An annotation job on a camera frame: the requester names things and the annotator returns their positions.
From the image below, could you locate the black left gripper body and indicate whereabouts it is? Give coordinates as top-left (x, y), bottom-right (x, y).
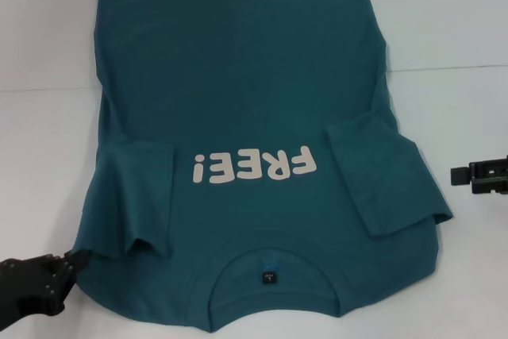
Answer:
top-left (0, 254), bottom-right (76, 318)

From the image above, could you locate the teal t-shirt with FREE print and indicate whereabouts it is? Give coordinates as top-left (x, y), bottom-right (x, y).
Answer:
top-left (73, 0), bottom-right (454, 310)

